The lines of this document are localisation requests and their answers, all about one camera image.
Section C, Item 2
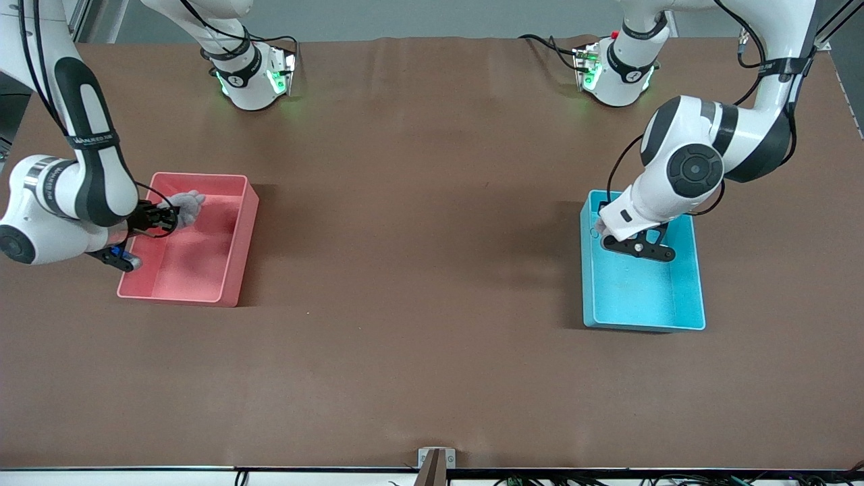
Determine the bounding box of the pink plastic box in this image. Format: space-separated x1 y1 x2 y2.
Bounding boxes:
117 172 260 308

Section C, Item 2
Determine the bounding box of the blue plastic box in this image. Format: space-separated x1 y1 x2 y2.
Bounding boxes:
579 190 707 333

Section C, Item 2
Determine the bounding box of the brown table cover sheet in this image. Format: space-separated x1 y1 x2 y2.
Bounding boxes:
0 35 864 470

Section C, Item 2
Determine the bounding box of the black left arm base cable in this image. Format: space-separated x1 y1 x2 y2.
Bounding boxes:
518 32 583 72

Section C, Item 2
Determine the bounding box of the black arm base cable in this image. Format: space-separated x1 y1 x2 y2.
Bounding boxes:
179 0 300 68
518 32 583 72

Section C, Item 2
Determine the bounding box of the black right arm base cable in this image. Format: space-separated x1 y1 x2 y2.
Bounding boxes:
179 0 300 68

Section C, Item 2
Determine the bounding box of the upright aluminium frame post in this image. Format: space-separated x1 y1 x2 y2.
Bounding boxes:
65 0 93 43

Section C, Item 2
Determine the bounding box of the slanted aluminium strut with bracket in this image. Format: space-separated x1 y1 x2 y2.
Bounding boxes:
813 0 864 52

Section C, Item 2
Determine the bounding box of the metal bracket with brown bar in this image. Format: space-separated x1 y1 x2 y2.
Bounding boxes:
417 447 457 486

